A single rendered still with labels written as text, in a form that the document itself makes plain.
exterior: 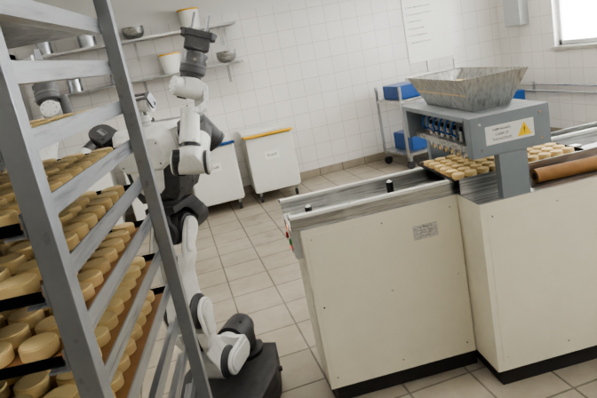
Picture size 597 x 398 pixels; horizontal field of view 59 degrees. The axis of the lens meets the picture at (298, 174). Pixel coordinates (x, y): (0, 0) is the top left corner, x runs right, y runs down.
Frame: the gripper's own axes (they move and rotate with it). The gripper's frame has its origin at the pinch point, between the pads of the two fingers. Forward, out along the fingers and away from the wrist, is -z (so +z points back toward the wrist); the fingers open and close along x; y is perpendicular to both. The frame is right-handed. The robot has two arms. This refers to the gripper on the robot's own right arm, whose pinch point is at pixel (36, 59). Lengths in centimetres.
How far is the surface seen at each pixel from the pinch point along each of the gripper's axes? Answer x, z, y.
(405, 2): -141, -144, -490
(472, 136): 88, 85, -117
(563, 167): 97, 108, -156
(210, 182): -281, -5, -232
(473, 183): 71, 101, -132
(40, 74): 121, 69, 41
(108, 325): 95, 106, 33
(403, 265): 38, 123, -110
